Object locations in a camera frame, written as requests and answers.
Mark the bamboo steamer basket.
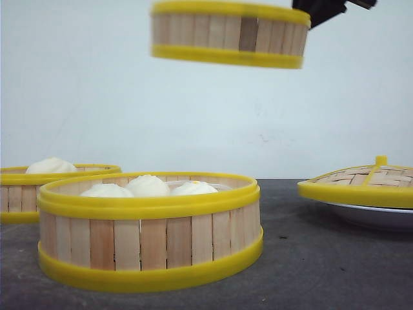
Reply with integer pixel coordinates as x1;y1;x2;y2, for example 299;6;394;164
37;172;263;293
1;163;121;224
151;1;311;69

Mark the white bun front left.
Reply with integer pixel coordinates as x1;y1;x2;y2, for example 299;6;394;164
80;183;134;198

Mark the white plate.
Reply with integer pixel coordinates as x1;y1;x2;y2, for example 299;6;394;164
326;203;413;233

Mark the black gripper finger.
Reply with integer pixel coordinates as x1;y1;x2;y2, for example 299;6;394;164
348;0;377;10
292;0;347;29

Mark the woven bamboo steamer lid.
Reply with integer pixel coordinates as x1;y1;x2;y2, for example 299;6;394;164
297;155;412;209

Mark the white bun in left basket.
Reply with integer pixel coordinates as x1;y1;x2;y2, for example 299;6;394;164
25;157;77;174

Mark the white bun with orange dot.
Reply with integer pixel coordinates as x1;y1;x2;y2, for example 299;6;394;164
170;181;218;196

